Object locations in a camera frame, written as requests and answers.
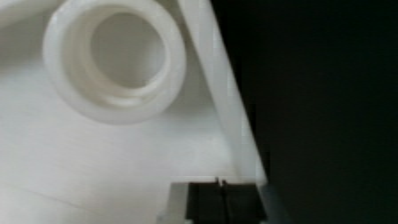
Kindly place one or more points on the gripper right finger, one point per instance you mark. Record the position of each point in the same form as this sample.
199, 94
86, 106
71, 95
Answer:
244, 209

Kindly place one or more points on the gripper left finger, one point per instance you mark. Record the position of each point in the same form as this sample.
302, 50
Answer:
205, 211

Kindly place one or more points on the white square tabletop part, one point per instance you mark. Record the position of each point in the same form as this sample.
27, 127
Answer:
123, 123

